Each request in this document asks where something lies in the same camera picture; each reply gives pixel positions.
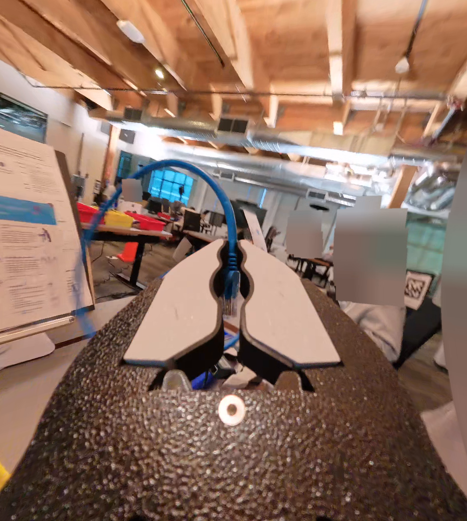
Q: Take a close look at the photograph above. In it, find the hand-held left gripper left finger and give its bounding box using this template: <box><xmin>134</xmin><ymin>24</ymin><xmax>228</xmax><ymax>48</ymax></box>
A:
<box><xmin>123</xmin><ymin>239</ymin><xmax>228</xmax><ymax>381</ymax></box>

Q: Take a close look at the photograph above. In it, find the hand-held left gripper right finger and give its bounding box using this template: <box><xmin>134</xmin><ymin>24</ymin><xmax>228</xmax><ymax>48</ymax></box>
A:
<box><xmin>238</xmin><ymin>240</ymin><xmax>342</xmax><ymax>383</ymax></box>

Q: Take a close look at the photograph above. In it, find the blue ethernet cable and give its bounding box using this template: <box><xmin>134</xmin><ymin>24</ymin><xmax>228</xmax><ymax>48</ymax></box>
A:
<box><xmin>71</xmin><ymin>160</ymin><xmax>243</xmax><ymax>339</ymax></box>

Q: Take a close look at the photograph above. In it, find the orange cone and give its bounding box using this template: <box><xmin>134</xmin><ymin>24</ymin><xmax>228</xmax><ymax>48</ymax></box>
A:
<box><xmin>116</xmin><ymin>242</ymin><xmax>140</xmax><ymax>263</ymax></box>

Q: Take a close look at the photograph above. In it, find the table with black legs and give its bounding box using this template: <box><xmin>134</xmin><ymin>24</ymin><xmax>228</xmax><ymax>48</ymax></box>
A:
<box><xmin>81</xmin><ymin>222</ymin><xmax>174</xmax><ymax>290</ymax></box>

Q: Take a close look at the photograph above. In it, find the red plastic bin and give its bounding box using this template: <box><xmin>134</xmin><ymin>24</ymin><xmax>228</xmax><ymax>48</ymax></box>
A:
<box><xmin>77</xmin><ymin>202</ymin><xmax>106</xmax><ymax>225</ymax></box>
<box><xmin>126</xmin><ymin>212</ymin><xmax>166</xmax><ymax>233</ymax></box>

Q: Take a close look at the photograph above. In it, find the small yellow plastic bin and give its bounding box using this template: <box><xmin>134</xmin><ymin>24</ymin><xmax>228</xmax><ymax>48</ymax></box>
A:
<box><xmin>104</xmin><ymin>209</ymin><xmax>135</xmax><ymax>228</ymax></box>

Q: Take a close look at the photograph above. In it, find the window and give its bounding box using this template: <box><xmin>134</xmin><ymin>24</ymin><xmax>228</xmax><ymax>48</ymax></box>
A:
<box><xmin>150</xmin><ymin>169</ymin><xmax>194</xmax><ymax>207</ymax></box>

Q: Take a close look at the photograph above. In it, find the white stand base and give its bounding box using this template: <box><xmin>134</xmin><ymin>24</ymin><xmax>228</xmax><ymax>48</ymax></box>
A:
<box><xmin>0</xmin><ymin>333</ymin><xmax>56</xmax><ymax>377</ymax></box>

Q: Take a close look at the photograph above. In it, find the printed instruction sheet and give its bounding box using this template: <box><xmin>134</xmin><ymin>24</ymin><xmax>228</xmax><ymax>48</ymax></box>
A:
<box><xmin>0</xmin><ymin>118</ymin><xmax>94</xmax><ymax>342</ymax></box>

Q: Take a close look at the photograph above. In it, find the silver ventilation duct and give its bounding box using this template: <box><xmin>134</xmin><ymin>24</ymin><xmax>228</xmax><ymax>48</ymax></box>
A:
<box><xmin>105</xmin><ymin>108</ymin><xmax>462</xmax><ymax>200</ymax></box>

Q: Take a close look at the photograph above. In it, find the wall poster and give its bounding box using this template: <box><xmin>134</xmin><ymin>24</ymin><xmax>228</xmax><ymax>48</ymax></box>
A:
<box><xmin>0</xmin><ymin>81</ymin><xmax>49</xmax><ymax>144</ymax></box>

